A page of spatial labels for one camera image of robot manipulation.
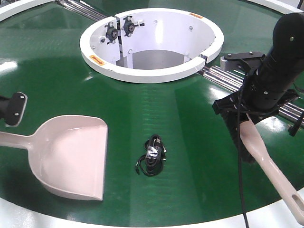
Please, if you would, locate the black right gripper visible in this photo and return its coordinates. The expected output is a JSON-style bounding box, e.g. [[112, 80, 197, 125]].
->
[[212, 90, 299, 125]]

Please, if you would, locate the beige hand broom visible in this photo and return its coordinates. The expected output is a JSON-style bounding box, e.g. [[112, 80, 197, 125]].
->
[[222, 111, 304, 226]]

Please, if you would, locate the black usb cable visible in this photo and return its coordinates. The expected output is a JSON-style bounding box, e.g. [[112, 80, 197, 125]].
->
[[135, 134, 167, 177]]

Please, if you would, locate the beige dustpan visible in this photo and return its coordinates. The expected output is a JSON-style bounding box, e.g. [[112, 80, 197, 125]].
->
[[0, 115, 108, 201]]

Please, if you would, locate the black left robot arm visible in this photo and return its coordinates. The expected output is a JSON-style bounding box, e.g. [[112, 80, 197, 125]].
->
[[0, 96, 10, 119]]

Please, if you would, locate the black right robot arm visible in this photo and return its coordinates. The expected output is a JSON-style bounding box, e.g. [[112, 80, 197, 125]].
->
[[212, 12, 304, 124]]

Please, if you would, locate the black bearing right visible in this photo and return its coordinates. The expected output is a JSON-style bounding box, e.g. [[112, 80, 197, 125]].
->
[[122, 15, 145, 37]]

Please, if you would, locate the black bearing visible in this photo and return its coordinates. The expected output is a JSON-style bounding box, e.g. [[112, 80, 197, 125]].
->
[[122, 15, 145, 37], [105, 22, 119, 45]]

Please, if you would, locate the black bearing left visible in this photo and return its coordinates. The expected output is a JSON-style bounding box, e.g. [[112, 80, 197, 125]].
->
[[105, 22, 119, 45]]

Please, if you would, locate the chrome rollers far left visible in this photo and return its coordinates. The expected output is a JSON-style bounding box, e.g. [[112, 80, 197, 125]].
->
[[55, 0, 108, 21]]

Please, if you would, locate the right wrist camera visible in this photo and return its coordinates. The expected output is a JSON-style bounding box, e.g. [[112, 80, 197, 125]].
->
[[220, 51, 266, 73]]

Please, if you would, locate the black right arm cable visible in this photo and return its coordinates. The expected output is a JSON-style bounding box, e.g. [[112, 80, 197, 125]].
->
[[234, 71, 304, 228]]

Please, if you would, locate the white inner conveyor ring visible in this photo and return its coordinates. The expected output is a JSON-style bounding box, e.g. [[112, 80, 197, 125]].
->
[[79, 8, 225, 84]]

